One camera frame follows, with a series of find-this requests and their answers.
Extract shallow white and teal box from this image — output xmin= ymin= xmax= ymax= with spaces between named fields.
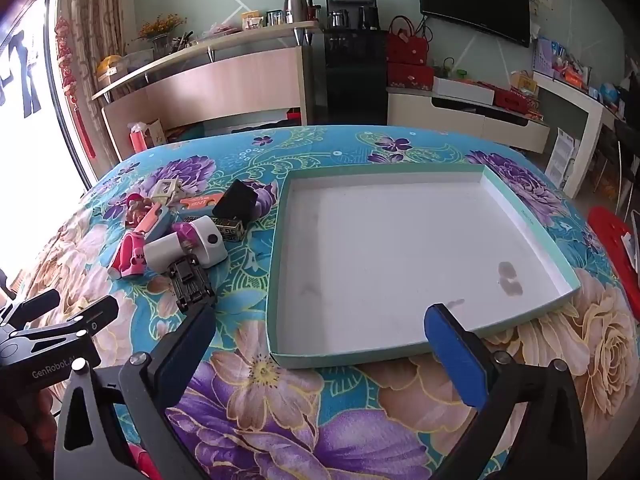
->
xmin=266 ymin=164 xmax=582 ymax=370

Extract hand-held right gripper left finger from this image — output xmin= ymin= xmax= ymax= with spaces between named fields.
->
xmin=52 ymin=302 xmax=218 ymax=480

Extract yellow flowers in vase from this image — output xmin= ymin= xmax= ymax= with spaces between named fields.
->
xmin=137 ymin=14 xmax=186 ymax=56

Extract red plastic stool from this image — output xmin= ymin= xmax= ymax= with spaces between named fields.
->
xmin=587 ymin=205 xmax=640 ymax=318

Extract yellow bag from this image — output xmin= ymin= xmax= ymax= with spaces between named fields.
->
xmin=96 ymin=55 xmax=123 ymax=83

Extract red handbag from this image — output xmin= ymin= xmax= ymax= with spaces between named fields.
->
xmin=387 ymin=16 xmax=431 ymax=66

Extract white television stand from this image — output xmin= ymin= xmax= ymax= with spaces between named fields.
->
xmin=387 ymin=87 xmax=551 ymax=153

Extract pink gift bag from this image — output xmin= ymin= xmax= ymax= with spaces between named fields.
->
xmin=127 ymin=119 xmax=166 ymax=150

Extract red flat boxes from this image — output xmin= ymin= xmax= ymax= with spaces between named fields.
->
xmin=492 ymin=87 xmax=543 ymax=118

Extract white printed paper board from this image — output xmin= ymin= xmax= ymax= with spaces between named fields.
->
xmin=545 ymin=127 xmax=581 ymax=188

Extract floral blanket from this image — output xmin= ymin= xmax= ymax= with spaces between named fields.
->
xmin=15 ymin=125 xmax=638 ymax=480

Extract purple desk organizer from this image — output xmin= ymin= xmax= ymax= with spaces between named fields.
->
xmin=532 ymin=37 xmax=568 ymax=78

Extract curved wooden counter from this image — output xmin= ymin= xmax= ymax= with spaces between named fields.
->
xmin=91 ymin=20 xmax=323 ymax=161

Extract red knot hanging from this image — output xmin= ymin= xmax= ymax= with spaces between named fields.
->
xmin=54 ymin=17 xmax=97 ymax=158

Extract white charger with round hole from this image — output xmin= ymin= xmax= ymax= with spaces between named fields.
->
xmin=192 ymin=216 xmax=229 ymax=266

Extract brown toy dog figure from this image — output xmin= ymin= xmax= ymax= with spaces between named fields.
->
xmin=125 ymin=192 xmax=168 ymax=226

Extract steel thermos jug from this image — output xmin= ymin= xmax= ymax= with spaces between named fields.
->
xmin=284 ymin=0 xmax=315 ymax=25

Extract black water dispenser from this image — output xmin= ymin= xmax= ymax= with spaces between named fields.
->
xmin=322 ymin=0 xmax=389 ymax=127

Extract wall television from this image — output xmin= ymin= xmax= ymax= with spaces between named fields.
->
xmin=417 ymin=0 xmax=531 ymax=48

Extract blue block with orange label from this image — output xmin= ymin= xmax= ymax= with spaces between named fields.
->
xmin=179 ymin=191 xmax=227 ymax=217

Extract white hair claw clip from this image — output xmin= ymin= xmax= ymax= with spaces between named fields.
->
xmin=152 ymin=177 xmax=184 ymax=206

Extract black power adapter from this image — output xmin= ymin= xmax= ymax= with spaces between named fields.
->
xmin=212 ymin=180 xmax=259 ymax=221

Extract white desk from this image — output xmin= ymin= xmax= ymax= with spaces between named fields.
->
xmin=532 ymin=72 xmax=618 ymax=198

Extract patterned curtain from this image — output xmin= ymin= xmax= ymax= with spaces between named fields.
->
xmin=65 ymin=0 xmax=126 ymax=181

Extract red gift box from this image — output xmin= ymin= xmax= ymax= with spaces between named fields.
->
xmin=387 ymin=62 xmax=435 ymax=91

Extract gold patterned lighter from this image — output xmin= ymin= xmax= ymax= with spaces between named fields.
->
xmin=212 ymin=217 xmax=246 ymax=242

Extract person's left hand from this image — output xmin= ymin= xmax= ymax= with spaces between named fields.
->
xmin=0 ymin=390 xmax=58 ymax=480

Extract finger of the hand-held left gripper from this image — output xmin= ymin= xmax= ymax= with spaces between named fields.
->
xmin=0 ymin=289 xmax=62 ymax=331
xmin=15 ymin=296 xmax=120 ymax=348

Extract pink smart band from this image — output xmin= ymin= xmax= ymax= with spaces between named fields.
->
xmin=108 ymin=232 xmax=146 ymax=281

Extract white flat box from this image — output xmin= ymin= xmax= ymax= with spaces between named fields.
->
xmin=432 ymin=76 xmax=496 ymax=106

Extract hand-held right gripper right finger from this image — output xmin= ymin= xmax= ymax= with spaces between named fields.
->
xmin=424 ymin=303 xmax=588 ymax=480

